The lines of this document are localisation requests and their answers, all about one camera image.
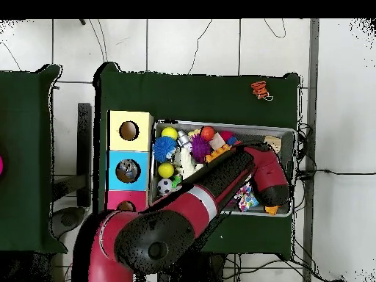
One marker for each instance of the dark green table cloth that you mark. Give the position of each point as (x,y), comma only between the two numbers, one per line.
(205,94)
(26,164)

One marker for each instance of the colourful patterned cloth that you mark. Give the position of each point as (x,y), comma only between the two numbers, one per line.
(245,197)

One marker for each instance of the yellow ball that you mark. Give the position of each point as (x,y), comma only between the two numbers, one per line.
(169,133)
(165,170)

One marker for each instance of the small soccer ball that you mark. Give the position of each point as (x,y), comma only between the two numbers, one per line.
(164,186)

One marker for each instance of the flat wooden block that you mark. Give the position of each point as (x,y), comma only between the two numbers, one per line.
(272,144)

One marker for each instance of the purple spiky ball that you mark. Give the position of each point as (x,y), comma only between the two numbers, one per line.
(200,147)

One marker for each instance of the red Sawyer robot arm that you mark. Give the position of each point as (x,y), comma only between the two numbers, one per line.
(176,223)

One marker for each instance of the orange toy building block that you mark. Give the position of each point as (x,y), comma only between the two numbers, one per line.
(216,154)
(271,210)

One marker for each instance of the wooden box with three holes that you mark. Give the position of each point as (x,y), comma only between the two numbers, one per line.
(117,141)

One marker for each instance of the pink round object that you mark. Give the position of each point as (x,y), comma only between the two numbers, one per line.
(1,165)

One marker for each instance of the orange tiger striped toy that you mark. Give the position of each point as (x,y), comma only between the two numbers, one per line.
(259,89)

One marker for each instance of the shallow clear mesh bin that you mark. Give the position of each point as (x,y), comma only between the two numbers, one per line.
(288,141)

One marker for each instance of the large blue spiky ball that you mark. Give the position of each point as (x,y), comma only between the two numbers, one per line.
(164,149)

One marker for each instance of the orange ball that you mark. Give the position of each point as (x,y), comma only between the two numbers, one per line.
(207,133)

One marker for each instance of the silver metal pipe fitting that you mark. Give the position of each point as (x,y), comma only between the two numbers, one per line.
(183,138)

